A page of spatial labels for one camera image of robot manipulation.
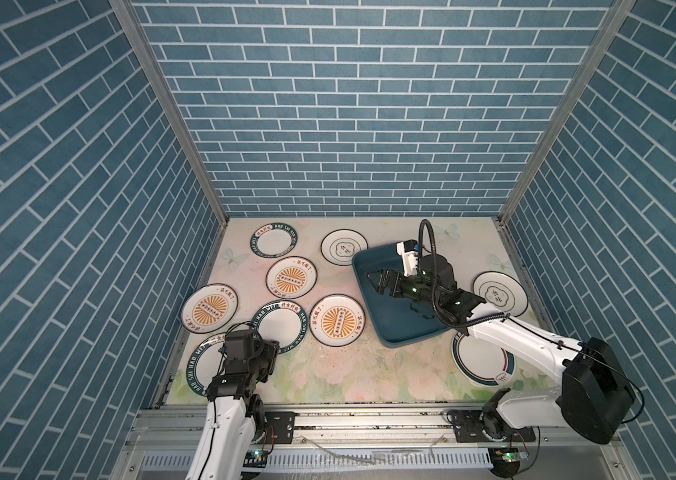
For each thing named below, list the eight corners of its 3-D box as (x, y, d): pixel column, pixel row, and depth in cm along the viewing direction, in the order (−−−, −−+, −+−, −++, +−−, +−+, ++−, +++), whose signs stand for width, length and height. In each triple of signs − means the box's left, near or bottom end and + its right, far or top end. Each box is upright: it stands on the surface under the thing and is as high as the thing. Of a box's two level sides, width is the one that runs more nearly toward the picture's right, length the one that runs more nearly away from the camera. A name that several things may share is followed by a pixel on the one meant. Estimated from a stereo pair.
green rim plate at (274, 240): (248, 258, 111) (246, 254, 109) (257, 226, 122) (256, 222, 120) (295, 258, 111) (294, 254, 109) (300, 226, 122) (300, 222, 120)
